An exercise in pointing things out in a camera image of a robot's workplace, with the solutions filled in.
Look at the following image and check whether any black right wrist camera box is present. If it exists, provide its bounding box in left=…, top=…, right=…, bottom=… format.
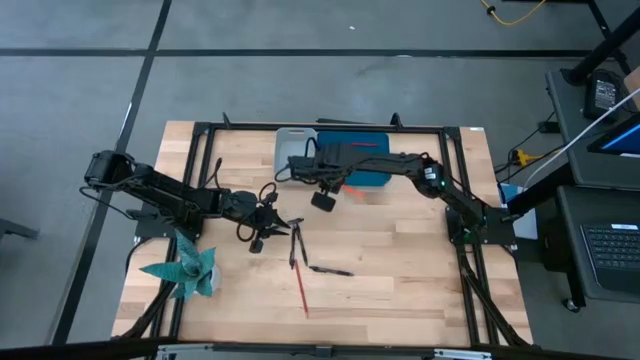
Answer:
left=310, top=190, right=338, bottom=214

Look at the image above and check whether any tablet with blue screen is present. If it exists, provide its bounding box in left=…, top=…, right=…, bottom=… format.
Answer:
left=586, top=113, right=640, bottom=159

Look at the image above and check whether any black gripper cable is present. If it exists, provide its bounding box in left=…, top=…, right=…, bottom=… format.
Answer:
left=273, top=136, right=321, bottom=182
left=235, top=179, right=277, bottom=243

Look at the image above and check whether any white plastic bin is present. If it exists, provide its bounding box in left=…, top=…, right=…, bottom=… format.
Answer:
left=273, top=127, right=318, bottom=187

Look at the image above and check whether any white cable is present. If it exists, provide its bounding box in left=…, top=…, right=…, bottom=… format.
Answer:
left=522, top=87, right=640, bottom=190

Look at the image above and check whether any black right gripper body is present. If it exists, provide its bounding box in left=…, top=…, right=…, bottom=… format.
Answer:
left=288, top=144, right=357, bottom=195

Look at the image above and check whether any yellow cable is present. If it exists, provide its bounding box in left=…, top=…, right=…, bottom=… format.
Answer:
left=479, top=0, right=549, bottom=27

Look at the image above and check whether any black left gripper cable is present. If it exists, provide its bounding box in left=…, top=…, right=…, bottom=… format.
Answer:
left=235, top=179, right=277, bottom=243

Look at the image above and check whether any black power adapter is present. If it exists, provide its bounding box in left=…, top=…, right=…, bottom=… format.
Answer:
left=583, top=68, right=625, bottom=122

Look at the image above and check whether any blue plastic tray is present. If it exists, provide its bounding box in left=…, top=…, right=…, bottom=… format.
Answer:
left=315, top=130, right=393, bottom=188

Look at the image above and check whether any black stand beam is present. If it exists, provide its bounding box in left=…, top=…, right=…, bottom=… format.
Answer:
left=559, top=0, right=640, bottom=86
left=505, top=162, right=576, bottom=217

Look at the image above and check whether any teal artificial succulent plant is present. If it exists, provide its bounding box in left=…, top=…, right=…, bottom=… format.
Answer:
left=139, top=228, right=218, bottom=304

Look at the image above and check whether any grey furniture leg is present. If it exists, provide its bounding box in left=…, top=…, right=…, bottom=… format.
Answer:
left=0, top=217, right=40, bottom=242

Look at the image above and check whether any black laptop keyboard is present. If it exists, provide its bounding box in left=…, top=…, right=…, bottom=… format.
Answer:
left=579, top=222, right=640, bottom=296

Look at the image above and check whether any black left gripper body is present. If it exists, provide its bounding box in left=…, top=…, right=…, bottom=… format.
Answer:
left=227, top=188, right=281, bottom=240

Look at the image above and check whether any black side table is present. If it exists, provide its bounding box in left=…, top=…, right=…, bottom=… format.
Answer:
left=544, top=67, right=640, bottom=191
left=555, top=184, right=640, bottom=307

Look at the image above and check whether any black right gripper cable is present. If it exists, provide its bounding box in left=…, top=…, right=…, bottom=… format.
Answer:
left=273, top=136, right=321, bottom=182

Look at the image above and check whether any white plant pot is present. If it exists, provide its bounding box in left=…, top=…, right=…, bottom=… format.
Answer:
left=208, top=263, right=223, bottom=295

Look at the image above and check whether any black aluminium table frame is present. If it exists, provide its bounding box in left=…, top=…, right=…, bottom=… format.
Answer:
left=113, top=111, right=535, bottom=349

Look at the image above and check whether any black camera rig bar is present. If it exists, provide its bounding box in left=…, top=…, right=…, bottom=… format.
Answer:
left=0, top=337, right=640, bottom=360

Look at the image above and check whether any white box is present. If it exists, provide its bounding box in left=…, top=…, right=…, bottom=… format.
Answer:
left=498, top=182, right=539, bottom=241

